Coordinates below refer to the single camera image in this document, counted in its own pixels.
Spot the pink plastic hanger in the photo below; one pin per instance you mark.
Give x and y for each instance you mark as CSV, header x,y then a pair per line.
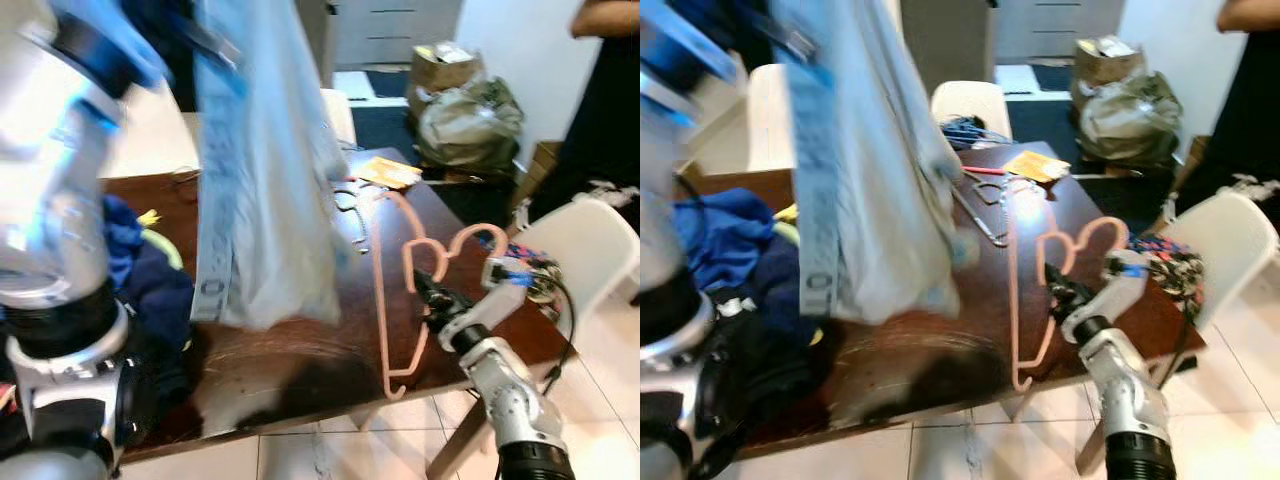
x,y
380,300
1014,300

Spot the light blue printed garment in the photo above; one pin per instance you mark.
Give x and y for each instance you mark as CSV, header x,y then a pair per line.
x,y
880,200
270,200

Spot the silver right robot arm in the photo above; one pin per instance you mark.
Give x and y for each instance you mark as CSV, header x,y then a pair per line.
x,y
510,400
1125,400

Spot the person's right forearm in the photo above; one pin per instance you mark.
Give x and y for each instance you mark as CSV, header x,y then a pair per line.
x,y
1250,15
605,18

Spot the blue plastic hanger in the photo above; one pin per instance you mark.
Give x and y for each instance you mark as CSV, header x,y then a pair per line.
x,y
965,130

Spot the black patterned garment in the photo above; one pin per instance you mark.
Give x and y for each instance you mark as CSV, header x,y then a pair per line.
x,y
1170,265
540,285

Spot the yellow paper packet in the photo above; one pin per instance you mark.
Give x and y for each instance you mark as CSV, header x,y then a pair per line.
x,y
1035,166
388,173

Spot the pink pen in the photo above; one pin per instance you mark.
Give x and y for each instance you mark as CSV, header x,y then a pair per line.
x,y
985,170

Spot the dark brown wooden table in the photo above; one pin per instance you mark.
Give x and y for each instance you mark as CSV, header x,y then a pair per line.
x,y
300,370
900,380

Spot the grey plastic garbage bag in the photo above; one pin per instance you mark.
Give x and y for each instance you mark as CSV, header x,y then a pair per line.
x,y
470,130
1130,120

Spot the black rug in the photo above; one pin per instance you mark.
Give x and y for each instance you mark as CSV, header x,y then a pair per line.
x,y
1040,120
385,125

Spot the small dark doormat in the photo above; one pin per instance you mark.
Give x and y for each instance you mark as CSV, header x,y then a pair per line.
x,y
388,84
1052,77

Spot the person in black clothes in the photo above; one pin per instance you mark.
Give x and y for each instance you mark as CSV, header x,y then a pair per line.
x,y
600,120
1250,110

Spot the grey drawer cabinet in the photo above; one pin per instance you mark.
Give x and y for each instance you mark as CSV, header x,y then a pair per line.
x,y
1060,30
400,30

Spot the navy blue garment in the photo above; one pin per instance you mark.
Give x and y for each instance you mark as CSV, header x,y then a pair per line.
x,y
790,300
165,300

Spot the grey door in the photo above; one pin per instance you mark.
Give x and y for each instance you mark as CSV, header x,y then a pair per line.
x,y
318,40
945,40

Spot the bright blue garment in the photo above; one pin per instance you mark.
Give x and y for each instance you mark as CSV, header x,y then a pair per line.
x,y
120,240
730,235

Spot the black hoodie with white print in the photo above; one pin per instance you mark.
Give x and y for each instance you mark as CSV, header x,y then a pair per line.
x,y
780,380
160,390

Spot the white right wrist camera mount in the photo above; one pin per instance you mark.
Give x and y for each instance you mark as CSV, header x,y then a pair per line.
x,y
480,310
1105,295

